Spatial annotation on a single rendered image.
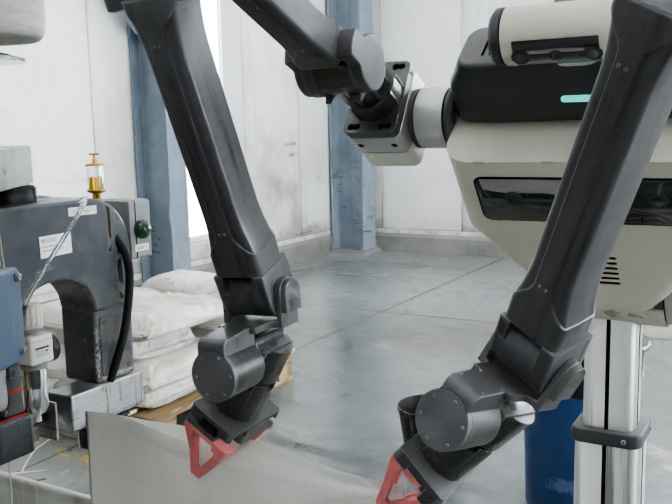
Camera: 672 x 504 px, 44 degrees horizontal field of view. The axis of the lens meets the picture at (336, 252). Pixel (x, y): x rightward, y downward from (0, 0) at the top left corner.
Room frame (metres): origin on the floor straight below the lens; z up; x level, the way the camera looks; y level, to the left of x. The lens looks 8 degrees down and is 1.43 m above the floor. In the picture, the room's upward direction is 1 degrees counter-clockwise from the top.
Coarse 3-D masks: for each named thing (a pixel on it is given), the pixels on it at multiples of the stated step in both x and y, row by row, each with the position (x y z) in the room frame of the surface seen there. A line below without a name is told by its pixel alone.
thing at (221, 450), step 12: (192, 420) 0.93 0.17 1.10; (204, 420) 0.94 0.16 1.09; (192, 432) 0.93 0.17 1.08; (204, 432) 0.92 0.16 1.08; (216, 432) 0.93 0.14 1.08; (192, 444) 0.94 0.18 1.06; (216, 444) 0.92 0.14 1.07; (228, 444) 0.93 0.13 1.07; (192, 456) 0.95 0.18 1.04; (216, 456) 0.92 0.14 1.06; (192, 468) 0.96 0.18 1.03; (204, 468) 0.94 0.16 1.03
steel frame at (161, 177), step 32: (352, 0) 9.68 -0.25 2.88; (128, 32) 6.93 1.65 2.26; (160, 96) 6.92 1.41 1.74; (160, 128) 6.93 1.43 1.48; (160, 160) 6.94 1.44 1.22; (352, 160) 9.70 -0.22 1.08; (160, 192) 6.95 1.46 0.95; (352, 192) 9.70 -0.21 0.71; (160, 224) 6.96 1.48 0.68; (352, 224) 9.71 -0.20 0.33; (160, 256) 6.97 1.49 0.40
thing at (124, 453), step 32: (96, 416) 1.09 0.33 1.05; (96, 448) 1.09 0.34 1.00; (128, 448) 1.07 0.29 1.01; (160, 448) 1.01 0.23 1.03; (256, 448) 0.97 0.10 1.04; (96, 480) 1.09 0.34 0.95; (128, 480) 1.07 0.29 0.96; (160, 480) 1.01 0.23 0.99; (192, 480) 0.97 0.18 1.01; (224, 480) 0.94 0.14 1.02; (256, 480) 0.91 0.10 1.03; (288, 480) 0.90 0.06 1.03; (320, 480) 0.88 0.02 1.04; (352, 480) 0.86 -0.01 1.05
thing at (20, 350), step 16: (0, 272) 0.76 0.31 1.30; (16, 272) 0.78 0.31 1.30; (0, 288) 0.75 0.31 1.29; (16, 288) 0.78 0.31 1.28; (0, 304) 0.75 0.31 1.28; (16, 304) 0.78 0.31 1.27; (0, 320) 0.75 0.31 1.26; (16, 320) 0.78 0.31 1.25; (0, 336) 0.74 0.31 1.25; (16, 336) 0.77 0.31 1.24; (0, 352) 0.74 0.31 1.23; (16, 352) 0.77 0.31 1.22; (0, 368) 0.74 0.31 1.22
